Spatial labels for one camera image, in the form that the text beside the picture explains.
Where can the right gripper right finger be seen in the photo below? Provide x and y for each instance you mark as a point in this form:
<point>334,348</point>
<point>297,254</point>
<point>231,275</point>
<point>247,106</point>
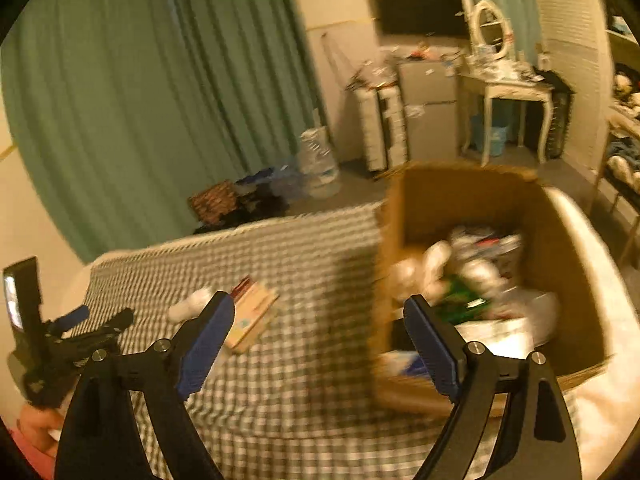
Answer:
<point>536,438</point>

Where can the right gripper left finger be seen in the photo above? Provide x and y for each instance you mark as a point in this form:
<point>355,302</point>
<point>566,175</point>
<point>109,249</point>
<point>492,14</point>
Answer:
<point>100,437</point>

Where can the white dog figurine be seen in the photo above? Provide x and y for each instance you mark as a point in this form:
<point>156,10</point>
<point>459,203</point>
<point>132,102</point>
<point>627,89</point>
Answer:
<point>191,306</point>

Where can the beige amoxicillin medicine box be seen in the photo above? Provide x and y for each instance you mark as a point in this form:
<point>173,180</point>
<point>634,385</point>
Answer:
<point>255,305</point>

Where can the green medicine sachets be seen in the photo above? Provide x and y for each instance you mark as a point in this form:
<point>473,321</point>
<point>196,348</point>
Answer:
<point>461,304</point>

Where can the person's left hand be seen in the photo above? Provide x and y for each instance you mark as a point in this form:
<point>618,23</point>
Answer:
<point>36,426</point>

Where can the green checkered tablecloth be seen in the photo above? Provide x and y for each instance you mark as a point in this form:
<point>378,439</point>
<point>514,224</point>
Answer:
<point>298,404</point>

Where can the cardboard box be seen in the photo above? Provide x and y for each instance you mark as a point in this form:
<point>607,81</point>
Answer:
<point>501,231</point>

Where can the brown patterned bag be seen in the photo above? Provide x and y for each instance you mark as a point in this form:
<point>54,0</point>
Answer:
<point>212,204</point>

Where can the green curtain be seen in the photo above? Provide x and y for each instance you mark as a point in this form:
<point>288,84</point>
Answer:
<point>124,109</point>

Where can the blue trash bin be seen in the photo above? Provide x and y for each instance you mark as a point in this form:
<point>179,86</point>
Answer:
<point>500,132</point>

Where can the large water bottle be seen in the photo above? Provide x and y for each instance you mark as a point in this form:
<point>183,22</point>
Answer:
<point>317,164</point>

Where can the silver mini fridge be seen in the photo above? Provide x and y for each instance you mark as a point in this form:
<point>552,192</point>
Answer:
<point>430,95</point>

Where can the white suitcase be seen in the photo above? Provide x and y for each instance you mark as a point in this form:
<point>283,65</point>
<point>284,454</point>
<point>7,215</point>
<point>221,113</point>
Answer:
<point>382,123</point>

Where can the white wardrobe shelving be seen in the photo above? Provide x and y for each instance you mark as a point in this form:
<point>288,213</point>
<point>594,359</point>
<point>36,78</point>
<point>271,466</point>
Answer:
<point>594,46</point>

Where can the oval vanity mirror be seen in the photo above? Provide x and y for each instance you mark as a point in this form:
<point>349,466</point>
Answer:
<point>491,31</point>

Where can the wall mounted television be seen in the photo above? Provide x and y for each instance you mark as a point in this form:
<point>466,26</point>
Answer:
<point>440,18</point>

